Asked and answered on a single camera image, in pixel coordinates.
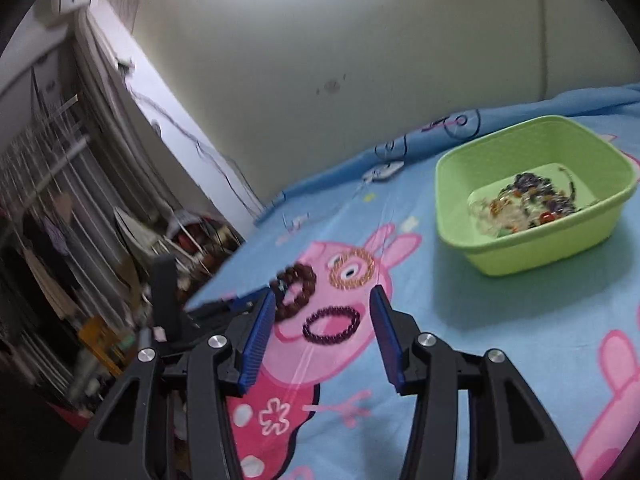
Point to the green plastic basket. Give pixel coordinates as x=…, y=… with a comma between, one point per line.
x=500, y=255

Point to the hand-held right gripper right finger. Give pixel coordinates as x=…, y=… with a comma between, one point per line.
x=387, y=340

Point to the pile of mixed bead jewelry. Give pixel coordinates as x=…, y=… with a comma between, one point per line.
x=525, y=200

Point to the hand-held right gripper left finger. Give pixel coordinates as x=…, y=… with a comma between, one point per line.
x=257, y=340

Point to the cluttered shelf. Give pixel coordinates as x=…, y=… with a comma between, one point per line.
x=200, y=240

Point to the yellow box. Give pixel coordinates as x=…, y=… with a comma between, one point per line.
x=100, y=340

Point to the hanging clothes rack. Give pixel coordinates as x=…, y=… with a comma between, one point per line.
x=45, y=260

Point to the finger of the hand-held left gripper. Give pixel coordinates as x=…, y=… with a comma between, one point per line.
x=167, y=300
x=235, y=307

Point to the cartoon pig printed bedsheet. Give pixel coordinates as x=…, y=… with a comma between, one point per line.
x=475, y=335

